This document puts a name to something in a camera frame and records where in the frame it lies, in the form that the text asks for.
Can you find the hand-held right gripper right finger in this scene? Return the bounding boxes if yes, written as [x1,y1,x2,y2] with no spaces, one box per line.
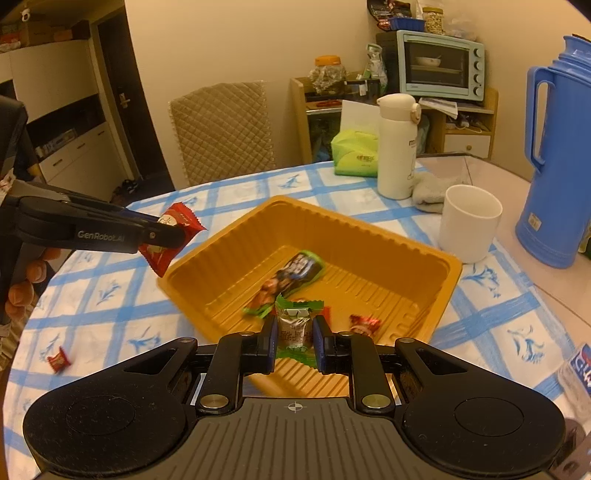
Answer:
[313,315,472,416]

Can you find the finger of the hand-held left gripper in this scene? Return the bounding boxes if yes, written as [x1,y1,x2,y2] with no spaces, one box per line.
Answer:
[15,198,186,254]
[13,181,161,228]

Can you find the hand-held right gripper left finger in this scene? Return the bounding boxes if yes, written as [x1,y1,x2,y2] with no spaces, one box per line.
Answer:
[120,316,279,417]

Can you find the green candy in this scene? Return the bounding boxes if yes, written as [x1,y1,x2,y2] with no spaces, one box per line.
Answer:
[274,295,324,370]

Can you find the dark red twisted candy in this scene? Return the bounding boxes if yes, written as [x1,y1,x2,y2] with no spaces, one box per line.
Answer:
[348,314,382,337]

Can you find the red packet with white label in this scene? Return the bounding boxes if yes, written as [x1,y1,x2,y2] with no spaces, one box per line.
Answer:
[137,203,208,278]

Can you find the dark peanut snack packet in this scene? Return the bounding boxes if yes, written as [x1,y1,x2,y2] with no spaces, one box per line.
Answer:
[243,250,326,319]

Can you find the orange plastic tray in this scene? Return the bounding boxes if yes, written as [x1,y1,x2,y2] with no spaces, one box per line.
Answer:
[158,195,464,400]

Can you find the person's left hand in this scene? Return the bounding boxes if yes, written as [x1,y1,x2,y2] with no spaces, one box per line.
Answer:
[6,247,62,320]

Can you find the pair of shoes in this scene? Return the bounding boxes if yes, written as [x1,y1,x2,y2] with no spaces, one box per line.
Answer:
[111,178,141,206]

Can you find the white cabinet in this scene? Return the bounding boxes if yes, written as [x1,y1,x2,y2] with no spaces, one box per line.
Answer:
[0,39,121,204]

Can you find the cardboard boxes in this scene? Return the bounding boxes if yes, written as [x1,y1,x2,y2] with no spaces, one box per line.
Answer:
[0,18,90,54]

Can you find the dark door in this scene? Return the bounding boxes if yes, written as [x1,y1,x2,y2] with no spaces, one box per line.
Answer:
[90,4,176,204]

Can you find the beige quilted chair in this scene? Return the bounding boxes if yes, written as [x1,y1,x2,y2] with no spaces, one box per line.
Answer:
[167,81,277,188]

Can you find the grey cloth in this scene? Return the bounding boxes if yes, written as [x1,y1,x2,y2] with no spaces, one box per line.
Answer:
[412,172,469,214]

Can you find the green tissue pack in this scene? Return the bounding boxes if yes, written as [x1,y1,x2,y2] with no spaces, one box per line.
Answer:
[330,99,382,178]

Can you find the white cup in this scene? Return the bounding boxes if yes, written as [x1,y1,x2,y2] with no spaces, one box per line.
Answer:
[438,185,503,265]

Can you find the white thermos bottle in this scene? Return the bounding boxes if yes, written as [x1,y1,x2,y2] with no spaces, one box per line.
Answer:
[376,93,422,200]

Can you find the wooden shelf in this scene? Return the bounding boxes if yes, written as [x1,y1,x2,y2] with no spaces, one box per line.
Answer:
[289,76,499,162]

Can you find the blue and white pack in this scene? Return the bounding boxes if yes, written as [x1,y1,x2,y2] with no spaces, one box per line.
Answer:
[556,344,591,416]

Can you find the stack of papers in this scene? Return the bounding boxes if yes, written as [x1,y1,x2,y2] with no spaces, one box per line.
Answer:
[418,97,459,118]

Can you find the jar with orange lid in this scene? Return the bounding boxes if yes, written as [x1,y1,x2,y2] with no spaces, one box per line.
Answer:
[308,55,348,97]

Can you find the green and white bag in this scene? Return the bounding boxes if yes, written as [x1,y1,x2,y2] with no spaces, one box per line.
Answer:
[365,44,389,88]

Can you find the light blue toaster oven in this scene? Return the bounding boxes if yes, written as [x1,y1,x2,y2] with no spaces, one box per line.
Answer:
[375,30,485,103]

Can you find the blue thermos jug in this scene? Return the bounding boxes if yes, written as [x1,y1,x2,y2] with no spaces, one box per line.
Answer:
[515,36,591,269]

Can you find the blue basket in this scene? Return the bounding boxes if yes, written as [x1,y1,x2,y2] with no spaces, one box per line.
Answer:
[388,17,426,33]

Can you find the dark snack bag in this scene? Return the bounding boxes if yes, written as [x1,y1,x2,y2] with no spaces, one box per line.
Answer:
[367,0,411,21]

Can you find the clear jar of nuts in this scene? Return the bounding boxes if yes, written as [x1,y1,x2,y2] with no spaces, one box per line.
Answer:
[421,6,446,35]

